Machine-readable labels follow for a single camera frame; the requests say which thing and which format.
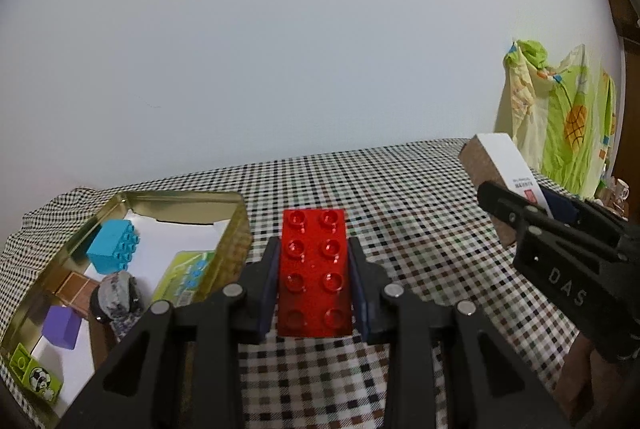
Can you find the white box with red label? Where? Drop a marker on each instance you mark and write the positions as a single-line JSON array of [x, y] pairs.
[[510, 159]]

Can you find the white paper lining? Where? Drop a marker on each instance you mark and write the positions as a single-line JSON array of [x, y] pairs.
[[170, 239]]

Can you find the rose gold compact case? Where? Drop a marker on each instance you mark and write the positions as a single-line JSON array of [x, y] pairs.
[[75, 290]]

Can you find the red toy brick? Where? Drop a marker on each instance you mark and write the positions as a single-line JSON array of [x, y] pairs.
[[314, 274]]

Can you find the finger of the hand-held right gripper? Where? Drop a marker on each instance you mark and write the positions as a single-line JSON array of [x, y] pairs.
[[565, 207], [505, 204]]

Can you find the green and yellow printed cloth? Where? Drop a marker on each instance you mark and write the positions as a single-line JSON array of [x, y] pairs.
[[570, 119]]

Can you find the black and grey object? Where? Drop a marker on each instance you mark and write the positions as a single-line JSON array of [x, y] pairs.
[[117, 299]]

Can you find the blue toy brick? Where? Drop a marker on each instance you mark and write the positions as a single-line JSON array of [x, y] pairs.
[[112, 246]]

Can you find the purple block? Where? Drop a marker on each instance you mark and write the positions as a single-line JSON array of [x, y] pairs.
[[61, 326]]

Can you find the white mug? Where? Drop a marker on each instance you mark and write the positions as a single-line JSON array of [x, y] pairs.
[[621, 191]]

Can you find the gold metal tin tray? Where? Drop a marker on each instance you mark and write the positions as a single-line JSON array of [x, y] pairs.
[[232, 239]]

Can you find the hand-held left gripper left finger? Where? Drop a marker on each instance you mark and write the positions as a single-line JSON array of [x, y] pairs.
[[267, 291]]

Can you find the clear box with green label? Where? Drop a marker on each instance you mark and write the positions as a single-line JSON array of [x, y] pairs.
[[182, 276]]

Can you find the green toy brick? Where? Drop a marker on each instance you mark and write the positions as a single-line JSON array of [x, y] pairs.
[[35, 371]]

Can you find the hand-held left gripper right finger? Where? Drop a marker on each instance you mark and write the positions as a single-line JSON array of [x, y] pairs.
[[359, 291]]

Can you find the brown wooden cabinet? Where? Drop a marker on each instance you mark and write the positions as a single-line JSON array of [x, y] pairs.
[[627, 74]]

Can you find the checkered tablecloth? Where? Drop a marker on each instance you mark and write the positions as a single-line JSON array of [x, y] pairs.
[[400, 184]]

